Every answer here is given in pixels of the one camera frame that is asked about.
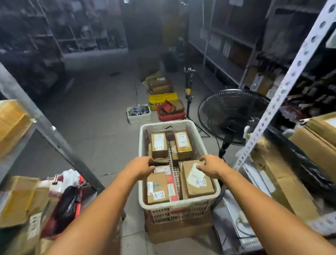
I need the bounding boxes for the person's right hand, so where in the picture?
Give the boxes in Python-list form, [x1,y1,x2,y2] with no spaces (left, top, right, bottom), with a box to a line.
[195,154,232,181]

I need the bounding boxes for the person's left hand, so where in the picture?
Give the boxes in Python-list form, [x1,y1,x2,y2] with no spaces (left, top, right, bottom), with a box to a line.
[123,156,156,182]

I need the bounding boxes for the person's right forearm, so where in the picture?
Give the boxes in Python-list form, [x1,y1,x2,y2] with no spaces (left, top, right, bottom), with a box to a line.
[218,168,336,255]

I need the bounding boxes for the person's left forearm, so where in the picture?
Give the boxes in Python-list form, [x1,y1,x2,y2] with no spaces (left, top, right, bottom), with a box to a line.
[43,168,137,255]

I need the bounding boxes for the flat cardboard box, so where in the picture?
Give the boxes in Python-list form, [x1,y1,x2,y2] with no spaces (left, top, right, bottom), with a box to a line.
[148,143,170,166]

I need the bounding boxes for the large taped cardboard box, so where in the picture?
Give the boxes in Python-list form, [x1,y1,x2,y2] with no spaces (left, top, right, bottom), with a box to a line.
[180,160,216,199]

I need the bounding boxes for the small labelled cardboard box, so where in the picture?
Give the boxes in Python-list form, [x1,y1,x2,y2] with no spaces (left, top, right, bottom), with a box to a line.
[151,132,168,159]

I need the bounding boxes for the medium labelled cardboard box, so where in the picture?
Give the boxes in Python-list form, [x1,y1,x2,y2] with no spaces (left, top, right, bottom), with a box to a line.
[146,172,171,205]

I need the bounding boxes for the narrow cardboard box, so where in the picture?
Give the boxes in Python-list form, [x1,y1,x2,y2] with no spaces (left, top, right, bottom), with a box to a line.
[170,140,179,161]

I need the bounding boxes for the glossy brown labelled box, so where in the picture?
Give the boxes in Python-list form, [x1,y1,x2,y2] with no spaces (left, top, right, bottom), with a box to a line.
[174,131,193,161]

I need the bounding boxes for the red and white box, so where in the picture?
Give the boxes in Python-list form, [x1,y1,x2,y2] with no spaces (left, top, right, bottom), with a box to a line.
[155,166,179,203]

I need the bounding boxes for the white plastic basket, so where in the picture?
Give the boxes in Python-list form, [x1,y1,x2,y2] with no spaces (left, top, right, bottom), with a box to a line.
[138,119,222,224]

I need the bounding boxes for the white bin of metal parts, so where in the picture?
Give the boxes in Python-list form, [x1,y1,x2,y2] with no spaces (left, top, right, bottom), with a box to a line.
[127,104,152,125]

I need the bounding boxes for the red plastic crate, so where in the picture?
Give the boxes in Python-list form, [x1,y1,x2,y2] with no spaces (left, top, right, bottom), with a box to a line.
[157,99,186,122]

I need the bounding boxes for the black standing fan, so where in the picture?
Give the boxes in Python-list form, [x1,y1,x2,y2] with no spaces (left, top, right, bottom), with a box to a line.
[197,89,271,161]

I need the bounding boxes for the yellow plastic crate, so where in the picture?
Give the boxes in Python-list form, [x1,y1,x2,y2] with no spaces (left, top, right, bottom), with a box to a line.
[148,92,179,111]

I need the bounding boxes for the cardboard box under basket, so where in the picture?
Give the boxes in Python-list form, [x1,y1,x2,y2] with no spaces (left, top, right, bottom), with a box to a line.
[144,212,214,245]

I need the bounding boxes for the black and yellow tripod stand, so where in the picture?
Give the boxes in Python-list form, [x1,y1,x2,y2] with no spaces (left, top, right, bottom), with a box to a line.
[183,67,211,138]

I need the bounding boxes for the stacked cardboard boxes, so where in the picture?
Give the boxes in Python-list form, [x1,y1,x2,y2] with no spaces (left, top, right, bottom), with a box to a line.
[146,77,174,95]

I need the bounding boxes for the white plastic bag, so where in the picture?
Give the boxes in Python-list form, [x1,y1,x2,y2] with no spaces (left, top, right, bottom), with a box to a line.
[61,169,81,187]

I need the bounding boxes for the long golden cardboard box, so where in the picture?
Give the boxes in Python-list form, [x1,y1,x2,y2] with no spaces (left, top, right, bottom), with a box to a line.
[250,136,320,222]

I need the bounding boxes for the red and black bag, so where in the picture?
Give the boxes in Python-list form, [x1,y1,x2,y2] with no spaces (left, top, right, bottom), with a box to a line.
[40,174,86,240]

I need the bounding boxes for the grey metal shelf upright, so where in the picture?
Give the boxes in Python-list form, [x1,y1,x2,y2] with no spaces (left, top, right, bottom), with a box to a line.
[0,62,106,195]

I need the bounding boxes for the white perforated shelf upright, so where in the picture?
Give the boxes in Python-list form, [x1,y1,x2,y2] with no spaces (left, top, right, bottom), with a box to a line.
[233,0,336,172]

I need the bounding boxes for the large brown cardboard carton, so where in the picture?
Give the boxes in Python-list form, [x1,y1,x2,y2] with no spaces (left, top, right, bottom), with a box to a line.
[289,112,336,185]

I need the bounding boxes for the white metal shelving unit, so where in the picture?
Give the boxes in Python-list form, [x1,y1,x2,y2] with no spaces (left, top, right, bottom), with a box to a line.
[188,0,336,111]

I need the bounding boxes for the yellow padded parcel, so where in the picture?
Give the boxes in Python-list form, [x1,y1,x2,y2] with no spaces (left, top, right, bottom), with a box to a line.
[0,99,34,159]

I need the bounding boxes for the grey metal shelving unit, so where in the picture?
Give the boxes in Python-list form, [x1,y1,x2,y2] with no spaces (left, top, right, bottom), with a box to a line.
[0,0,129,71]

